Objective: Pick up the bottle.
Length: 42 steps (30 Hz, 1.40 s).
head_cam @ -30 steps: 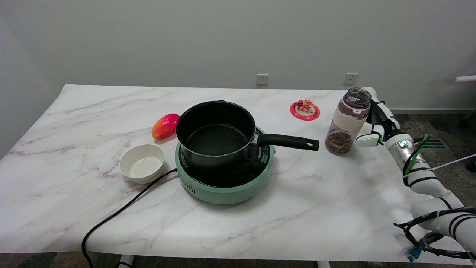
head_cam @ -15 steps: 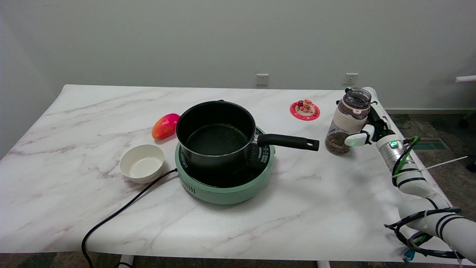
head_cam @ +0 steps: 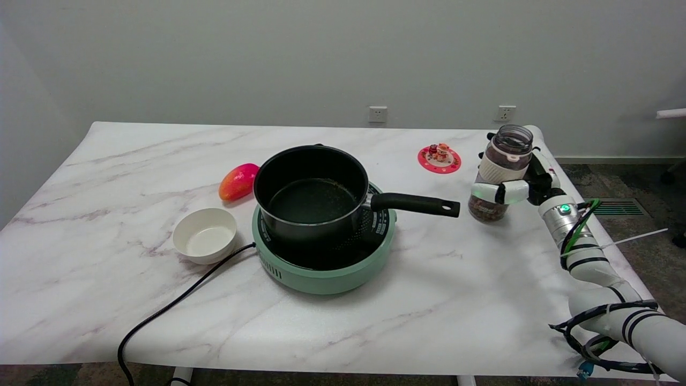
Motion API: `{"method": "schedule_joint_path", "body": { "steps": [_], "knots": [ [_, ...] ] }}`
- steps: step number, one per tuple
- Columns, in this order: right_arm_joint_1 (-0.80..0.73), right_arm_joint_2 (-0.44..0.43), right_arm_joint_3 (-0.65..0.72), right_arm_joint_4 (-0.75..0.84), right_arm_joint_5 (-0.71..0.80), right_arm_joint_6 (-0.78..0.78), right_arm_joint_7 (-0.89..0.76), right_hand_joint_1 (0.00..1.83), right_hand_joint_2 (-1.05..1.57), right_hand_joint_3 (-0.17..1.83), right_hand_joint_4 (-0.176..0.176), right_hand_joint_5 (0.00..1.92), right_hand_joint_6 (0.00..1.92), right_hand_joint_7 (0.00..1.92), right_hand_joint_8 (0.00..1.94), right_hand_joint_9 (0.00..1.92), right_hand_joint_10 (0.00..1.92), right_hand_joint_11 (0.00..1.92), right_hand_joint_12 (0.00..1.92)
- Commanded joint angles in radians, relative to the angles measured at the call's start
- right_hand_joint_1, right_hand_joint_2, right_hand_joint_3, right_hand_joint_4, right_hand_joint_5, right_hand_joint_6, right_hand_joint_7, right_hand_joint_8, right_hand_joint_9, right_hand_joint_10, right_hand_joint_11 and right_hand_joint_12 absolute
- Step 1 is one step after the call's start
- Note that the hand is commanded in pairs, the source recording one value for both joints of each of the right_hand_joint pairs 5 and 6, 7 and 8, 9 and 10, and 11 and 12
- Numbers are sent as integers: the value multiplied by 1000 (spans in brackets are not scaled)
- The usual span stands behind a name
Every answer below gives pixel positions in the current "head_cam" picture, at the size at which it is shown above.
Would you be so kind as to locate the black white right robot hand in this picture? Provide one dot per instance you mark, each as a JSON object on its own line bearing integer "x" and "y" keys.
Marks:
{"x": 541, "y": 179}

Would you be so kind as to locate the clear bottle with brown contents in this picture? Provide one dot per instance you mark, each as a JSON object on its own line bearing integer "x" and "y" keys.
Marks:
{"x": 509, "y": 147}

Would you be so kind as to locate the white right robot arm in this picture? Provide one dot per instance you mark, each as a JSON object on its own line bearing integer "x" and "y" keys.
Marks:
{"x": 600, "y": 273}

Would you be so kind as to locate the green floor vent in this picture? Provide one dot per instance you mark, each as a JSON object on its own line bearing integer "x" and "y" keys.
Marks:
{"x": 624, "y": 208}

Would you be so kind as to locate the red round coaster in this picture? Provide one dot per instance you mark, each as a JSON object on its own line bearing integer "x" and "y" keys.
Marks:
{"x": 450, "y": 163}

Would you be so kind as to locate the white table leg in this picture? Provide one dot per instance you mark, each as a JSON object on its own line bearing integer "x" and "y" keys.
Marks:
{"x": 466, "y": 380}
{"x": 182, "y": 376}

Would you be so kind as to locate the green induction cooker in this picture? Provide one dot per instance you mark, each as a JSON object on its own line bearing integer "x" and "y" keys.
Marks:
{"x": 327, "y": 268}

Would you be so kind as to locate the red orange mango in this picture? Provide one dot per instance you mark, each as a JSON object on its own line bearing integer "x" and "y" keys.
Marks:
{"x": 238, "y": 181}

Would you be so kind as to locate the white bowl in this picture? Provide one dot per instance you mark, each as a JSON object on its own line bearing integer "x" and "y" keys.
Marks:
{"x": 205, "y": 236}

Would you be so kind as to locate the white wall socket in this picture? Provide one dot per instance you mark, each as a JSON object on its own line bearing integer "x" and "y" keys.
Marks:
{"x": 378, "y": 114}
{"x": 505, "y": 113}

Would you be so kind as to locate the white wall pipe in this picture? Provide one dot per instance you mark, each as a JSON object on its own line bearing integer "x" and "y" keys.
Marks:
{"x": 672, "y": 113}

